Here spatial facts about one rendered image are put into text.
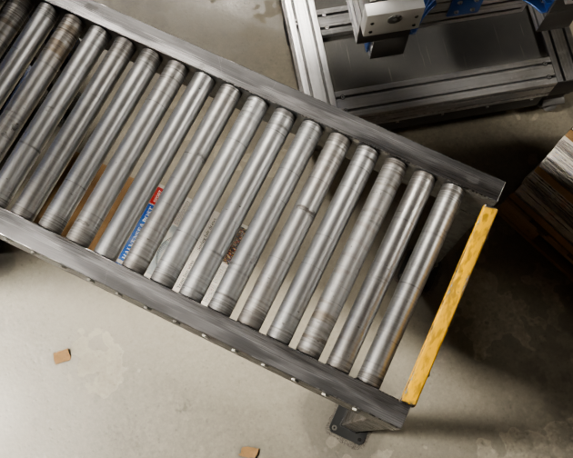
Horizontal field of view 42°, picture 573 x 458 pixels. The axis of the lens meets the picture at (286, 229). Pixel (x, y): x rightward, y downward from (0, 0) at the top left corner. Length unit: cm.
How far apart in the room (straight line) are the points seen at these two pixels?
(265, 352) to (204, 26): 145
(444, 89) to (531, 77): 27
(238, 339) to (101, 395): 92
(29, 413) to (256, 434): 67
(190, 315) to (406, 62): 119
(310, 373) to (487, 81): 121
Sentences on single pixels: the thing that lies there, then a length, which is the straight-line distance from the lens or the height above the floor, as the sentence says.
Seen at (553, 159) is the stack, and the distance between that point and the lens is 200.
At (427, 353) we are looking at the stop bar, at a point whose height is 82.
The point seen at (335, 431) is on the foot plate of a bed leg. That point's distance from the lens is 224.
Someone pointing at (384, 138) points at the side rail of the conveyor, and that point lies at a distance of 158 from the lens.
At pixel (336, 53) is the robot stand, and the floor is 21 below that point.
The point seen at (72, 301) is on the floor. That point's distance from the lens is 237.
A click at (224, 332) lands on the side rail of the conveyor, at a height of 80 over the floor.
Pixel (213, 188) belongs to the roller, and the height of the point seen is 80.
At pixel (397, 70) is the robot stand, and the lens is 233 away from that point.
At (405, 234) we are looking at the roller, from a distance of 152.
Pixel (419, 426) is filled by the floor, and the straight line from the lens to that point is 228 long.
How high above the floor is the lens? 224
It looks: 74 degrees down
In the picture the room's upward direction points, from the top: 2 degrees clockwise
